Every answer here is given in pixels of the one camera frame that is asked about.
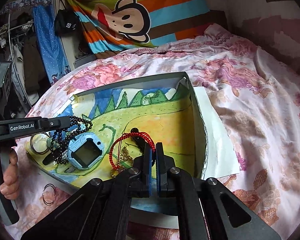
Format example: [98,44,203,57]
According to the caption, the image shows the black beaded necklace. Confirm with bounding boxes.
[49,115,94,165]

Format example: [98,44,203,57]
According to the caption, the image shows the floral pink bedsheet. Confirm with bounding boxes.
[5,23,300,240]

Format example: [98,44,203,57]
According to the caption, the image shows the brown hair tie with charm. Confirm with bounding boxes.
[29,132,57,155]

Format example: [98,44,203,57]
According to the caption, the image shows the striped monkey blanket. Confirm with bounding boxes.
[68,0,210,58]

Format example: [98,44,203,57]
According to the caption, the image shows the blue dotted wardrobe curtain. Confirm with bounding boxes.
[0,0,72,84]

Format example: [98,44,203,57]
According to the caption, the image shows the hanging clothes in wardrobe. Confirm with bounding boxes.
[0,12,51,119]

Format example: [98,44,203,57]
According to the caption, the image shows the black hair clip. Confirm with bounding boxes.
[130,127,146,154]

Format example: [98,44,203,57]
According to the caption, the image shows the dinosaur drawing paper liner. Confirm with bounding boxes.
[25,78,195,188]

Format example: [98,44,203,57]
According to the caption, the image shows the black cap hanging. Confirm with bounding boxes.
[54,9,79,36]

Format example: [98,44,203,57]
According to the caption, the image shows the blue kids smartwatch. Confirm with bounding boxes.
[67,132,105,170]

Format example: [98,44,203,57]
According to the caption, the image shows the white paper sheet under tray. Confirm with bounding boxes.
[193,87,239,179]

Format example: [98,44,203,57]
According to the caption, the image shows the red cord gold pendant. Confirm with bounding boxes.
[109,131,155,178]

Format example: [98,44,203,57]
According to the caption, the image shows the thin silver bangle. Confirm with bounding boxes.
[42,183,57,206]

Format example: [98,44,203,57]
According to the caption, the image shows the grey tray box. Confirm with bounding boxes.
[25,71,209,229]

